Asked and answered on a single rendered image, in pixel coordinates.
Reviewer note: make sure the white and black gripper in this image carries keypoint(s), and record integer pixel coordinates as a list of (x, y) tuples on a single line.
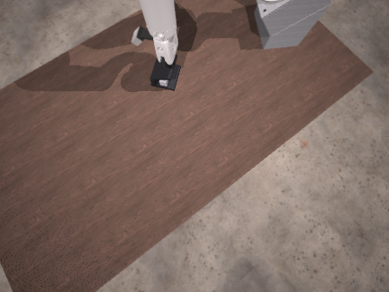
[(166, 50)]

